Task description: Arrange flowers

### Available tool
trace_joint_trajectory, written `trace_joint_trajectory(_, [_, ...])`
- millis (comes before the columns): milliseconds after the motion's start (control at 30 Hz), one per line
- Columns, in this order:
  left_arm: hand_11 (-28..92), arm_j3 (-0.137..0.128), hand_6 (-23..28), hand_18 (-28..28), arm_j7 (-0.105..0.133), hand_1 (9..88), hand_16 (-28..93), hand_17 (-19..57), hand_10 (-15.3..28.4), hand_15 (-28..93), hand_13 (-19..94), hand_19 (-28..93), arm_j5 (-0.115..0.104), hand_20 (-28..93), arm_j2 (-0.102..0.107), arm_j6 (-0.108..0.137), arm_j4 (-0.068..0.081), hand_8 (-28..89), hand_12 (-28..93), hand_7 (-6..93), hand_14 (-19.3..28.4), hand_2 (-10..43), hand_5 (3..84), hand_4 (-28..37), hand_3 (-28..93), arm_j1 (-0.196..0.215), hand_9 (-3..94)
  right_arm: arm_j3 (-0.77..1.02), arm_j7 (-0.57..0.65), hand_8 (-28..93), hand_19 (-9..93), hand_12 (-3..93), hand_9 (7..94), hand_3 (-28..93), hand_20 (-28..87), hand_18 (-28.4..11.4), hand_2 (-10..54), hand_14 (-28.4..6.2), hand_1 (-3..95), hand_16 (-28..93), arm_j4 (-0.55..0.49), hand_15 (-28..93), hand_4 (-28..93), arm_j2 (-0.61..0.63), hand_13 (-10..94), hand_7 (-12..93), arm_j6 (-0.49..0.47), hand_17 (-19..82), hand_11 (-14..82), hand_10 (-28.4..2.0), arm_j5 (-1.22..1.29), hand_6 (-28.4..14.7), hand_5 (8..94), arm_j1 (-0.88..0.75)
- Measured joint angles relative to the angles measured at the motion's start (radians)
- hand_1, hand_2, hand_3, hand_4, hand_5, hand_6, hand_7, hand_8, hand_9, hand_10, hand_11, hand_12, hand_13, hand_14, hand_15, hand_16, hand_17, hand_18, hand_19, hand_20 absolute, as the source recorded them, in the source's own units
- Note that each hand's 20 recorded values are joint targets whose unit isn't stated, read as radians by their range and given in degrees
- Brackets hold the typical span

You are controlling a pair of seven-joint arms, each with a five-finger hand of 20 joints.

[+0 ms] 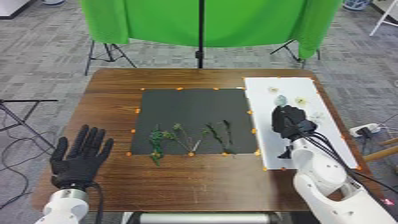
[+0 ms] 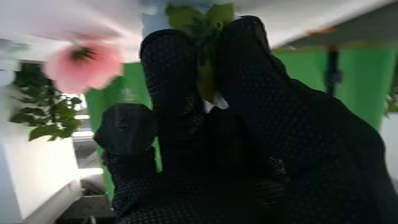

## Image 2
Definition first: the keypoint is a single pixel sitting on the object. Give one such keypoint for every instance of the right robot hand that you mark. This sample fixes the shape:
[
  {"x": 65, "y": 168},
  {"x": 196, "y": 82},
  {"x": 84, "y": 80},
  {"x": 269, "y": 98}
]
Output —
[{"x": 260, "y": 140}]

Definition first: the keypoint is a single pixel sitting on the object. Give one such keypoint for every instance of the black backdrop stand pole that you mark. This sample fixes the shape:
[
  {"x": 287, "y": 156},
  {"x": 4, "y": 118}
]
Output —
[{"x": 333, "y": 71}]

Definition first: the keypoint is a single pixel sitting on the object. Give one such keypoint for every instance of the white sheet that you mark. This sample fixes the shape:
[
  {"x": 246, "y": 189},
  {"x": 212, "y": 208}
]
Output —
[{"x": 65, "y": 16}]

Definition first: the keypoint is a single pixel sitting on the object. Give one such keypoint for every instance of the green plant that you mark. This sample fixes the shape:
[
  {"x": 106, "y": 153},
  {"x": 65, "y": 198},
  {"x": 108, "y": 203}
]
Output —
[{"x": 51, "y": 113}]

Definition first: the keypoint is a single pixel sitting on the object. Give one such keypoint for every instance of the pink flower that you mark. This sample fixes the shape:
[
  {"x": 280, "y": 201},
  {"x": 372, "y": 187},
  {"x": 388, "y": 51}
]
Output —
[{"x": 83, "y": 68}]

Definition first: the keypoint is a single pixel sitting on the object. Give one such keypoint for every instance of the pale blue flower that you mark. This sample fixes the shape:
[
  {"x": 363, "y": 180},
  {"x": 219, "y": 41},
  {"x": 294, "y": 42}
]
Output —
[{"x": 209, "y": 20}]

